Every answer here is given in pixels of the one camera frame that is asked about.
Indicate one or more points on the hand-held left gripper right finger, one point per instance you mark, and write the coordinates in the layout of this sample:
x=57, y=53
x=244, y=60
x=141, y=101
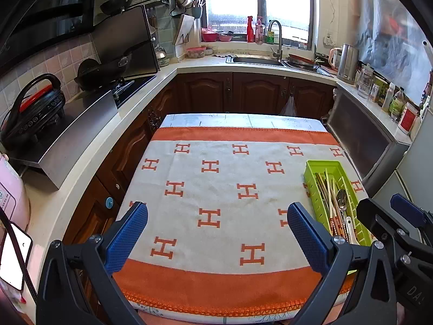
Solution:
x=306, y=233

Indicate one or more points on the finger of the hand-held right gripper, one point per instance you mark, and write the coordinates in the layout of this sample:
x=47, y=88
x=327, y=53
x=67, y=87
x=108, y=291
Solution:
x=407, y=208
x=375, y=216

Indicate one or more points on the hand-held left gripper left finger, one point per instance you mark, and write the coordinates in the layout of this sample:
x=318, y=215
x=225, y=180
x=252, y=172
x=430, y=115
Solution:
x=130, y=233

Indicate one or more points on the white ceramic soup spoon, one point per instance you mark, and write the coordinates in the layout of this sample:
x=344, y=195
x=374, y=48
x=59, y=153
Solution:
x=351, y=230

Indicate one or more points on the metal fork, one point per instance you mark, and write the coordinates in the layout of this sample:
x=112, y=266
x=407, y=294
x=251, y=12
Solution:
x=341, y=194

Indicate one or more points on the bundle of red-tipped chopsticks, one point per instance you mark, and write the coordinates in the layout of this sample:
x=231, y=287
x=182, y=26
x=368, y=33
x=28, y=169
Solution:
x=324, y=189

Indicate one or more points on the green plastic utensil tray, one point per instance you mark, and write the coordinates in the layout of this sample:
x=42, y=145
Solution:
x=313, y=182

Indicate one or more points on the grey refrigerator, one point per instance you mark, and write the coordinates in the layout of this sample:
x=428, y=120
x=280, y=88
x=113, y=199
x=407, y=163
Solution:
x=409, y=176

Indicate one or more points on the blue round cabinet knob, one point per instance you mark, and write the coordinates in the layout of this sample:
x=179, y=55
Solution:
x=110, y=203

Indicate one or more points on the stainless steel cabinet appliance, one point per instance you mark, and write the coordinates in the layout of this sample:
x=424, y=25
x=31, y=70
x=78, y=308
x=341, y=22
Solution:
x=365, y=138

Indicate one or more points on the red label jar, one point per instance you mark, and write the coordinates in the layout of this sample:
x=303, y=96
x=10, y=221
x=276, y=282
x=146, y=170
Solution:
x=407, y=118

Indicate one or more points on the orange white patterned towel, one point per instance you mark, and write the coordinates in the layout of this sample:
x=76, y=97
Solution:
x=216, y=182

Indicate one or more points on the green label bottle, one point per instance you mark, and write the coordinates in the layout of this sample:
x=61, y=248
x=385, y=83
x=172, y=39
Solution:
x=396, y=106

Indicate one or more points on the low stainless steel panel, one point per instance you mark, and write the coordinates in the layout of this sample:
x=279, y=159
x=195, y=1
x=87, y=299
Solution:
x=77, y=142

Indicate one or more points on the clear plastic bottle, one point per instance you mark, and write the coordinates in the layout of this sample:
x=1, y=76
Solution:
x=389, y=96

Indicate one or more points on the white smartphone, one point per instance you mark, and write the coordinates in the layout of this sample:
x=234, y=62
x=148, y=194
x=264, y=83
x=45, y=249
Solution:
x=15, y=254

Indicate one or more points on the white plastic bag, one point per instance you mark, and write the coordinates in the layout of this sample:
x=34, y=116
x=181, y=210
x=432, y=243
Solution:
x=289, y=106

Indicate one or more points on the pink rice cooker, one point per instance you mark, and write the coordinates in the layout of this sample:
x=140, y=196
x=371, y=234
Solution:
x=8, y=193

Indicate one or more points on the light blue tablecloth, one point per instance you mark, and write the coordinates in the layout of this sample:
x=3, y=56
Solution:
x=236, y=122

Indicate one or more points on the clear glass pitcher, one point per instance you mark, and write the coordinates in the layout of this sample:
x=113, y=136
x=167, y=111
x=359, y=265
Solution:
x=365, y=81

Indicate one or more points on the black gas stove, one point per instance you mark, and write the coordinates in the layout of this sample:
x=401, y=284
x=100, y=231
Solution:
x=132, y=86

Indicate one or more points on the dark wooden base cabinets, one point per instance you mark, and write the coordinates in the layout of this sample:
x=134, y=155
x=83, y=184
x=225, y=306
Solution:
x=257, y=91

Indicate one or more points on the steel electric kettle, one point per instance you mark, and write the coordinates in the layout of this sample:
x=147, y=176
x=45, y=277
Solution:
x=346, y=62

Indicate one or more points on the black red electric griddle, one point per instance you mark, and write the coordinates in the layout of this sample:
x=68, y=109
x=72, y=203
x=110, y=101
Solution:
x=30, y=108

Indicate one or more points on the black wok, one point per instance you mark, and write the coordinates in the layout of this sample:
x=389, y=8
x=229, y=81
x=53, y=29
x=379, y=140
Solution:
x=91, y=74

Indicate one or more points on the pink white jug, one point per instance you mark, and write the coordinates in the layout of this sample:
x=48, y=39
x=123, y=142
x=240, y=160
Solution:
x=334, y=57

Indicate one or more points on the red pan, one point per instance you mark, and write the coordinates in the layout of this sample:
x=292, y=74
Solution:
x=301, y=58

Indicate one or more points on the steel kitchen sink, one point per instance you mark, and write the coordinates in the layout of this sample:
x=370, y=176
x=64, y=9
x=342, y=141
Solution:
x=257, y=60

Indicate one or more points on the small steel kettle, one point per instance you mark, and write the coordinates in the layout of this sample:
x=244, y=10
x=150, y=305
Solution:
x=159, y=52

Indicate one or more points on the tall stainless splash guard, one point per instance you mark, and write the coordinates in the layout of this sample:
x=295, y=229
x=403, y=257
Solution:
x=128, y=44

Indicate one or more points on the pink lidded food container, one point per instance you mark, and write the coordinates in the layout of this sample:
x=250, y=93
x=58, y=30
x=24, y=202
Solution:
x=196, y=53

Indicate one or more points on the steel kitchen faucet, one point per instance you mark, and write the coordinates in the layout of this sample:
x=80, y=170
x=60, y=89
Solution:
x=279, y=40

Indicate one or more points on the green dish soap bottle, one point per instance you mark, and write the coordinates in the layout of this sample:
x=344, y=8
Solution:
x=270, y=37

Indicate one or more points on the pink bottle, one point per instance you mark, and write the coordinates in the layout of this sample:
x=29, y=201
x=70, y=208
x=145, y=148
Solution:
x=259, y=31

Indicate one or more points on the red spray bottle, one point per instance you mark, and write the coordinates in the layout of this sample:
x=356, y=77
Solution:
x=250, y=30

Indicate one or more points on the white cutting board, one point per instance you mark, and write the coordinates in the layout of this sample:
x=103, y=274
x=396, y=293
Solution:
x=184, y=28

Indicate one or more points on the small pink bowl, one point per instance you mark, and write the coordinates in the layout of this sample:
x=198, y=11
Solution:
x=225, y=37

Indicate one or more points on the pink basin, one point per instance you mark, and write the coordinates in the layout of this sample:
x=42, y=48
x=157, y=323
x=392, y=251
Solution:
x=209, y=35

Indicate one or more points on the black frying pan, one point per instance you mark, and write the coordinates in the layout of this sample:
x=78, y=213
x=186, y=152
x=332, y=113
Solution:
x=116, y=3

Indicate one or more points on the teal utensil cup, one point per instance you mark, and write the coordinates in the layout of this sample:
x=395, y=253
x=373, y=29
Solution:
x=197, y=12

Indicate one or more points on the black range hood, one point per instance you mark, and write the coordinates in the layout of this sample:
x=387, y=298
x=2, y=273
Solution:
x=44, y=17

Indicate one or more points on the kitchen window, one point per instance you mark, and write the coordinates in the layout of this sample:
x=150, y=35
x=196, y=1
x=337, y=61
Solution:
x=233, y=3

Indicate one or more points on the plastic wall sheet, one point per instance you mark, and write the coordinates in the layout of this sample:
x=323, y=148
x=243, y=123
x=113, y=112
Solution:
x=389, y=30

